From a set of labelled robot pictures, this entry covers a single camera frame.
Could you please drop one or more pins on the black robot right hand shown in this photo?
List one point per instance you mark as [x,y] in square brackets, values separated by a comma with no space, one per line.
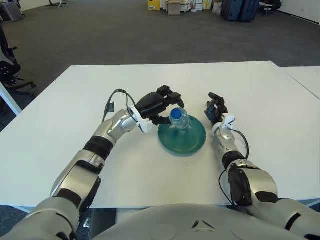
[217,110]

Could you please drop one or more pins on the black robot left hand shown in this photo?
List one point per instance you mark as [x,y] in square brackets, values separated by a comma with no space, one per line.
[152,105]

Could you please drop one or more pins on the clear bottle with blue cap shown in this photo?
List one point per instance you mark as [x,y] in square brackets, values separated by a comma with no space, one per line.
[181,120]

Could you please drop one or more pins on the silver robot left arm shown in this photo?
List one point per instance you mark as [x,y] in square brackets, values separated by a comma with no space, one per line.
[75,175]

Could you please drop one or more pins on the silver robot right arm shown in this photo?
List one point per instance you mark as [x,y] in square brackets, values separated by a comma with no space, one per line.
[255,185]

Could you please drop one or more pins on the green round plate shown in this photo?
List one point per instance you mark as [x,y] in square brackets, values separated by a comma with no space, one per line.
[190,142]

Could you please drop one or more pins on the black suitcase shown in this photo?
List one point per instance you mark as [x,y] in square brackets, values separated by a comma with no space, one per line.
[226,10]

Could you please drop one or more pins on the yellow box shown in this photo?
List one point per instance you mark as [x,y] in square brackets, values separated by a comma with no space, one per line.
[153,5]

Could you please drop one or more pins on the white plastic bag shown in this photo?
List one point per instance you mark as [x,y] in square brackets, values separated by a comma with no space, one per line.
[217,8]

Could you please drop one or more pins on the dark blue suitcase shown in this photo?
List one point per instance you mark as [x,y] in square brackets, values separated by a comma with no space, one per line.
[249,10]

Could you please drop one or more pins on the white carton stack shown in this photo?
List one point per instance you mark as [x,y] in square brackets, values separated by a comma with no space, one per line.
[200,5]

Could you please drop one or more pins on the black rolling chair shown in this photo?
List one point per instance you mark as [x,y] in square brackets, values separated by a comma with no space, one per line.
[267,8]

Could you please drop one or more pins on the grey robot torso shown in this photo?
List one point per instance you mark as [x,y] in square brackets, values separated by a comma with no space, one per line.
[180,222]

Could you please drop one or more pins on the white desk leg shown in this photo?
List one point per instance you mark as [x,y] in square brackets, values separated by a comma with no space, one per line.
[10,101]

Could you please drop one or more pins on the black white mesh office chair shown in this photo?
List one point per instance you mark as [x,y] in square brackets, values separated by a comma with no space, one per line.
[7,71]

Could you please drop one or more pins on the grey hard case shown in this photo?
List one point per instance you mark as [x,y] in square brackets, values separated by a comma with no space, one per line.
[13,12]

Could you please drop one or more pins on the black desk frame legs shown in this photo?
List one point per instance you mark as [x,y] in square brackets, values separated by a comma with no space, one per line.
[50,2]

